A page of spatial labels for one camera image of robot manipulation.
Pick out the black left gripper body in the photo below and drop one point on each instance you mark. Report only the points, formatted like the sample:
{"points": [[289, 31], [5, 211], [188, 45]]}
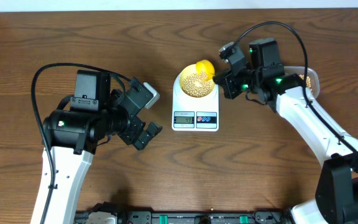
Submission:
{"points": [[120, 122]]}

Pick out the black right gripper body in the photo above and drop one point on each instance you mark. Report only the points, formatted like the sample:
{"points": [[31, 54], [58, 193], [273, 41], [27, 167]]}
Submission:
{"points": [[236, 85]]}

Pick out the yellow measuring scoop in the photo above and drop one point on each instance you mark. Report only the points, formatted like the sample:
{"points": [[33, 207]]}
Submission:
{"points": [[205, 70]]}

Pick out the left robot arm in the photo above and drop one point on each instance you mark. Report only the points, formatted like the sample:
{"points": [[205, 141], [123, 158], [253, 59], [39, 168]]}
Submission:
{"points": [[72, 132]]}

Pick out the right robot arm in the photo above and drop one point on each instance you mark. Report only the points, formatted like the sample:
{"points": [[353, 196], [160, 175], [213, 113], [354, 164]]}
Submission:
{"points": [[336, 197]]}

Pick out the soybeans in bowl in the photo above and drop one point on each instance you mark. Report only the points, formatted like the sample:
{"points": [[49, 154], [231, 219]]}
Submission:
{"points": [[194, 86]]}

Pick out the pale yellow bowl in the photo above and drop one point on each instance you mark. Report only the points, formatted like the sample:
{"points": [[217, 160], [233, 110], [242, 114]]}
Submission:
{"points": [[188, 70]]}

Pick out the white digital kitchen scale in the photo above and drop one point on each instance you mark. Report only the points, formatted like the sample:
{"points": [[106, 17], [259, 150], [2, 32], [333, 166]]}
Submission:
{"points": [[194, 114]]}

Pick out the pile of soybeans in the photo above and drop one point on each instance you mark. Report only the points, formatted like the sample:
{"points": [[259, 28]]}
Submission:
{"points": [[308, 82]]}

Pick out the clear plastic container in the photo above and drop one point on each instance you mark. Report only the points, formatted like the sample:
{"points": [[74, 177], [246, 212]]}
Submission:
{"points": [[311, 73]]}

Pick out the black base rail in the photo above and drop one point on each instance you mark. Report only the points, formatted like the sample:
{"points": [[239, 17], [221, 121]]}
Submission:
{"points": [[123, 214]]}

